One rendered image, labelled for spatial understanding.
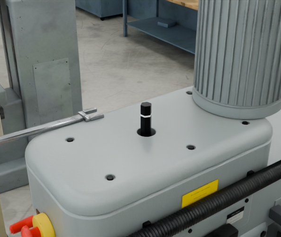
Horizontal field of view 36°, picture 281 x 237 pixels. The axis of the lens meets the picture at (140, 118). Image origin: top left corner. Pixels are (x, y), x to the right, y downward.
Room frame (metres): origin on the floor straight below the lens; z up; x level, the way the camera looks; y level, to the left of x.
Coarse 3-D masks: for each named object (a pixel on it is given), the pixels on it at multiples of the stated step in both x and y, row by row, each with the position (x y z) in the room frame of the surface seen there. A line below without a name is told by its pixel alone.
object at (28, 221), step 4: (32, 216) 0.69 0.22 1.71; (24, 220) 0.68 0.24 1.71; (28, 220) 0.68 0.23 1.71; (12, 224) 0.66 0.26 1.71; (16, 224) 0.66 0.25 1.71; (20, 224) 0.66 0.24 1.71; (24, 224) 0.67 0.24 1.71; (28, 224) 0.67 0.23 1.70; (32, 224) 0.67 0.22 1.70; (12, 228) 0.65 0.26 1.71; (16, 228) 0.66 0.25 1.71; (20, 228) 0.66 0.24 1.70; (12, 232) 0.65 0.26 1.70; (16, 232) 0.66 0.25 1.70
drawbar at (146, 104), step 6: (144, 102) 0.74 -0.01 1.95; (144, 108) 0.72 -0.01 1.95; (150, 108) 0.72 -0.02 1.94; (144, 114) 0.72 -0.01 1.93; (150, 114) 0.72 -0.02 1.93; (144, 120) 0.72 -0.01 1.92; (150, 120) 0.72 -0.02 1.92; (144, 126) 0.72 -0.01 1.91; (150, 126) 0.72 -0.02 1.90; (144, 132) 0.72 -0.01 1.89; (150, 132) 0.72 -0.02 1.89
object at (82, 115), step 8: (80, 112) 0.79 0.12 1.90; (88, 112) 0.80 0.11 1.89; (56, 120) 0.76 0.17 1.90; (64, 120) 0.76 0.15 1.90; (72, 120) 0.76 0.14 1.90; (80, 120) 0.77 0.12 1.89; (88, 120) 0.77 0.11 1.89; (32, 128) 0.73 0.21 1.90; (40, 128) 0.73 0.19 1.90; (48, 128) 0.73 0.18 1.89; (0, 136) 0.70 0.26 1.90; (8, 136) 0.70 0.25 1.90; (16, 136) 0.70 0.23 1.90; (24, 136) 0.71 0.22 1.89
